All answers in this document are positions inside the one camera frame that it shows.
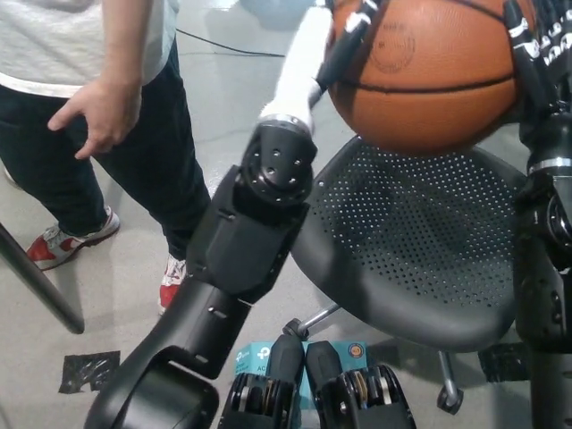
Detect person's bare hand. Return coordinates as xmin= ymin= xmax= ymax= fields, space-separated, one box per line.
xmin=47 ymin=78 xmax=144 ymax=161

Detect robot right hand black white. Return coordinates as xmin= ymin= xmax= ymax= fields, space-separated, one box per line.
xmin=503 ymin=0 xmax=572 ymax=165

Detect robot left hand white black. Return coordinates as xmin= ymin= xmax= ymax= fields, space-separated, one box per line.
xmin=261 ymin=0 xmax=385 ymax=134

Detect orange NBA basketball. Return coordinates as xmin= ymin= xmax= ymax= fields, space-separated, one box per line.
xmin=328 ymin=0 xmax=537 ymax=156

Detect person in grey shirt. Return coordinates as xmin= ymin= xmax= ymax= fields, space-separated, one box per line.
xmin=0 ymin=0 xmax=212 ymax=263

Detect black perforated office chair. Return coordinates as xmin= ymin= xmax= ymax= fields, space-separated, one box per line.
xmin=282 ymin=133 xmax=534 ymax=415

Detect black chair caster wheel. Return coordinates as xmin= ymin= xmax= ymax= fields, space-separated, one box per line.
xmin=437 ymin=385 xmax=465 ymax=416
xmin=282 ymin=318 xmax=310 ymax=337

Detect robot body left black block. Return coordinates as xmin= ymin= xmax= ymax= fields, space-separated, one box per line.
xmin=217 ymin=333 xmax=307 ymax=429

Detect red and white sneaker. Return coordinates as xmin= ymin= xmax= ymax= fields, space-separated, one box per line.
xmin=158 ymin=254 xmax=188 ymax=315
xmin=25 ymin=206 xmax=121 ymax=272

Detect black slanted pole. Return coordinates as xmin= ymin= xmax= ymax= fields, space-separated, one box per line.
xmin=0 ymin=223 xmax=86 ymax=335

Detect teal cardboard router box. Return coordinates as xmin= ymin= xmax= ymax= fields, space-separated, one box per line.
xmin=234 ymin=340 xmax=368 ymax=412

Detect black floor cable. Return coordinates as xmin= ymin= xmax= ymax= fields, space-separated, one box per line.
xmin=176 ymin=27 xmax=287 ymax=58

